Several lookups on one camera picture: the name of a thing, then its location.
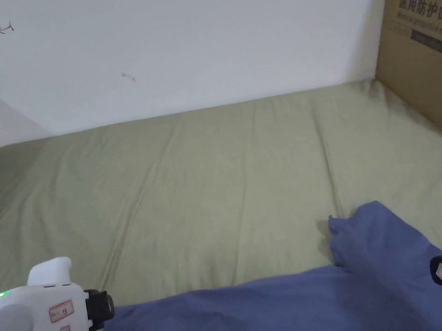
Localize blue shirt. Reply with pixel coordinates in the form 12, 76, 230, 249
70, 190, 442, 331

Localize bed with pale green sheet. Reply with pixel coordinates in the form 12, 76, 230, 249
0, 68, 442, 331

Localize brown cardboard carton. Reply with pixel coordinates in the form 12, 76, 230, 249
362, 0, 442, 177

